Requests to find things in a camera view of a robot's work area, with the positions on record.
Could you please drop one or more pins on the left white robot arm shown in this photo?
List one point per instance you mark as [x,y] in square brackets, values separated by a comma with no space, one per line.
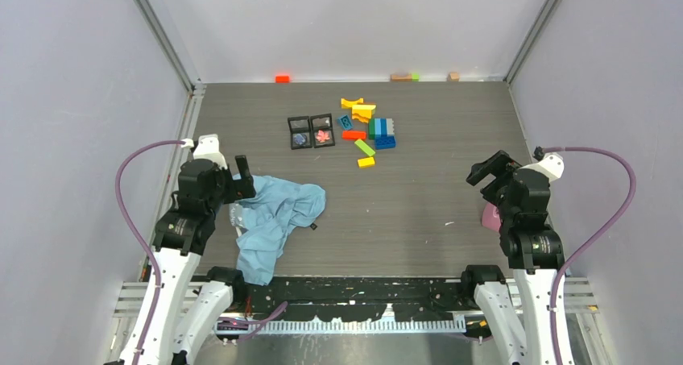
[164,333]

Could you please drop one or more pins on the tan arch wooden block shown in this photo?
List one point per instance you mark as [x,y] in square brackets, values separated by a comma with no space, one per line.
[401,77]

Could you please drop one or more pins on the left black brooch box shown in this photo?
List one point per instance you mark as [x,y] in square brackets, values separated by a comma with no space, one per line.
[300,124]

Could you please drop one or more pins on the right black brooch box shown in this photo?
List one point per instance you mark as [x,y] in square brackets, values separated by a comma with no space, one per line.
[322,122]

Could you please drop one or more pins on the red block by wall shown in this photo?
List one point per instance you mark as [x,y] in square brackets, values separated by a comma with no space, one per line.
[282,78]

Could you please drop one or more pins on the blue figure-eight block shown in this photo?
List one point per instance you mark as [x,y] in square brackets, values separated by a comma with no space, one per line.
[345,121]

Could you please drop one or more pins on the yellow arch block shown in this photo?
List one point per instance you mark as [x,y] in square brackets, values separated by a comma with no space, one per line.
[349,104]

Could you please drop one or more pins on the pink leaf brooch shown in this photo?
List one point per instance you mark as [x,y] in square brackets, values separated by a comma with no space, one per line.
[323,136]

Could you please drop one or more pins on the black brooch box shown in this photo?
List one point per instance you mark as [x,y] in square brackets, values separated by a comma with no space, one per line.
[300,124]
[322,122]

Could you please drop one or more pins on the red flat block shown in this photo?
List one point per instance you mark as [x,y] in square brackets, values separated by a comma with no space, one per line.
[354,135]

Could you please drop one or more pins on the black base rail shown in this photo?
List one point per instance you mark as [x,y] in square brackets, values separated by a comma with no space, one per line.
[361,299]

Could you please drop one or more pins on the light blue printed t-shirt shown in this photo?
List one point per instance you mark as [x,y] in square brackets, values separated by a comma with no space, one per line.
[266,220]

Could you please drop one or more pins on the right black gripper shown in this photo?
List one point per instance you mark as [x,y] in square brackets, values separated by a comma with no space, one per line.
[500,164]

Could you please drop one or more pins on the yellow small block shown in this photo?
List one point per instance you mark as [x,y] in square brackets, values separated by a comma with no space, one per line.
[366,162]

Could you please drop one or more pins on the lime green long block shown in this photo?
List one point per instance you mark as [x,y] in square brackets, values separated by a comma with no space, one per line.
[364,147]

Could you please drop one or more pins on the pink white object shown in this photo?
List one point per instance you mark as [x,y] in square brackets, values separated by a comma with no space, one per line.
[490,218]

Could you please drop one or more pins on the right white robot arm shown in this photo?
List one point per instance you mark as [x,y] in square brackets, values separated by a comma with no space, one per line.
[534,254]

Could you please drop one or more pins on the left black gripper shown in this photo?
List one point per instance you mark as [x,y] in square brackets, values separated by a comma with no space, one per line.
[243,185]

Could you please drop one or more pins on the multicolour brick stack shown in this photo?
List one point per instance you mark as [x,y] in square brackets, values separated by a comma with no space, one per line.
[382,132]

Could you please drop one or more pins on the blue round brooch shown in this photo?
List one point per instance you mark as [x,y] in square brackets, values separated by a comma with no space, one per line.
[300,139]

